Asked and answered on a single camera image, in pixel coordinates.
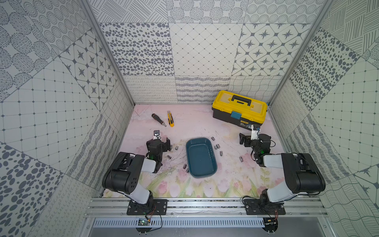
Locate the teal plastic storage tray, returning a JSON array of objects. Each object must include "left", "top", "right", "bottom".
[{"left": 186, "top": 138, "right": 218, "bottom": 179}]

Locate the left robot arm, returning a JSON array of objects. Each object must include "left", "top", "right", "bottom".
[{"left": 102, "top": 138, "right": 171, "bottom": 209}]

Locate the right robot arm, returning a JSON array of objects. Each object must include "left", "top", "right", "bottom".
[{"left": 239, "top": 133, "right": 326, "bottom": 204}]

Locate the yellow utility knife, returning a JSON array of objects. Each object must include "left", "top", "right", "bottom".
[{"left": 167, "top": 111, "right": 174, "bottom": 127}]

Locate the yellow black toolbox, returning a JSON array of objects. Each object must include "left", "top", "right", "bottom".
[{"left": 212, "top": 90, "right": 267, "bottom": 130}]

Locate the left controller board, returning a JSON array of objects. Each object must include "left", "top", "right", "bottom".
[{"left": 136, "top": 218, "right": 152, "bottom": 234}]

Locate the controller board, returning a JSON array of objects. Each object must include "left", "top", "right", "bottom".
[
  {"left": 262, "top": 218, "right": 278, "bottom": 234},
  {"left": 136, "top": 218, "right": 152, "bottom": 234}
]

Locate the right controller board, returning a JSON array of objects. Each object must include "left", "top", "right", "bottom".
[{"left": 262, "top": 218, "right": 278, "bottom": 234}]

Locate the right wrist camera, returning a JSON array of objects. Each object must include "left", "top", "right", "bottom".
[{"left": 250, "top": 124, "right": 261, "bottom": 140}]

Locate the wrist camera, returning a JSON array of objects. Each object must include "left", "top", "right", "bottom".
[
  {"left": 250, "top": 124, "right": 261, "bottom": 140},
  {"left": 153, "top": 130, "right": 161, "bottom": 140}
]

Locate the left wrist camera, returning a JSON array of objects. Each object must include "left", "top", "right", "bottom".
[{"left": 153, "top": 130, "right": 161, "bottom": 140}]

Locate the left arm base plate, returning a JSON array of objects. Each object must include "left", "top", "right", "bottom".
[{"left": 127, "top": 199, "right": 168, "bottom": 216}]

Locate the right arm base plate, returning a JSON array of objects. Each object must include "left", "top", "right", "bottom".
[{"left": 242, "top": 198, "right": 286, "bottom": 216}]

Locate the aluminium mounting rail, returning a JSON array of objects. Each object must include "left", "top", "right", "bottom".
[{"left": 84, "top": 196, "right": 327, "bottom": 217}]

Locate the white slotted cable duct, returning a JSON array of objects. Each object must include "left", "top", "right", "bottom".
[{"left": 93, "top": 217, "right": 264, "bottom": 228}]

